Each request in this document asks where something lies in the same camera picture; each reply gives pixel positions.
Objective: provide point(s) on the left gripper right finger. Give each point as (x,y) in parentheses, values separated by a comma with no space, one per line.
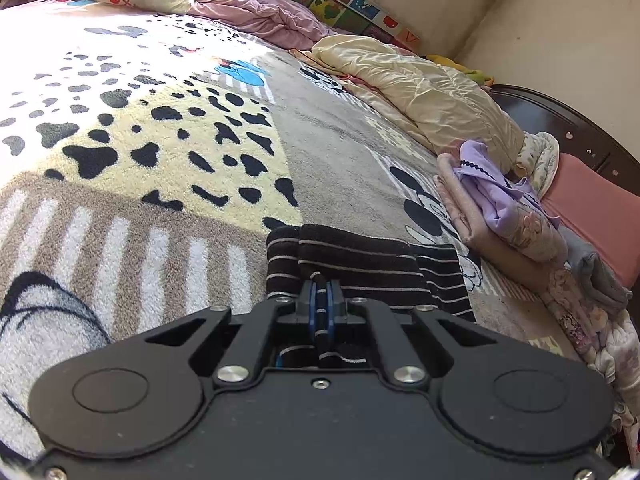
(361,337)

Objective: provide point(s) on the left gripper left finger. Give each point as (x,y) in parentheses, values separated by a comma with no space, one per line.
(277,333)

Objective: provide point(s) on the navy white striped shirt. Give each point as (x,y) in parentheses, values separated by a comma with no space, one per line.
(334,261)

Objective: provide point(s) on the purple floral folded garment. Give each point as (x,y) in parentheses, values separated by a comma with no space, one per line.
(511,210)

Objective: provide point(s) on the Mickey Mouse plush blanket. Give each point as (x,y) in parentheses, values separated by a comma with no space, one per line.
(145,158)

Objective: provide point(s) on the cream satin quilt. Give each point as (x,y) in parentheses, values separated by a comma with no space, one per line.
(437,105)

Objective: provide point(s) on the grey folded garment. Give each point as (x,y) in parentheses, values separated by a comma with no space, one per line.
(595,278)

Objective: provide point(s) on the white purple flower garment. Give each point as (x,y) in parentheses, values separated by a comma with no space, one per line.
(608,344)

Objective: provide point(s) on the pink mattress sheet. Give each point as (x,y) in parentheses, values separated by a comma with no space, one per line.
(600,212)

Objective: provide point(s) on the pink crumpled quilt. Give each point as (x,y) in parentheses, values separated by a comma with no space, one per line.
(284,23)

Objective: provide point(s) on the dark wooden bed frame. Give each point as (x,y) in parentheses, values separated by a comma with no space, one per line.
(578,135)

